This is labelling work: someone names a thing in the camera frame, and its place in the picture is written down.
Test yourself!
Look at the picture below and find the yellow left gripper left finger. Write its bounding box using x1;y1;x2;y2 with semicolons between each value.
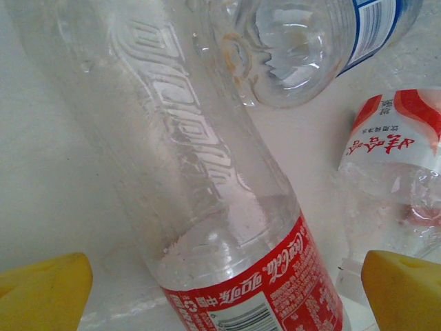
0;252;94;331

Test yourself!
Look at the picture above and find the blue label plastic bottle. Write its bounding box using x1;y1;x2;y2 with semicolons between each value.
203;0;424;110

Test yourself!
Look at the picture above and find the red white label bottle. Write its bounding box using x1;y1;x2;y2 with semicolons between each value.
336;88;441;301

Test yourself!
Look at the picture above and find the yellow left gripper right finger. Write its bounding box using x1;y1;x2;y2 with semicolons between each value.
360;250;441;331

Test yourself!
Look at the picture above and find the Coca-Cola plastic bottle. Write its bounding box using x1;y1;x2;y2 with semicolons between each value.
6;0;345;331

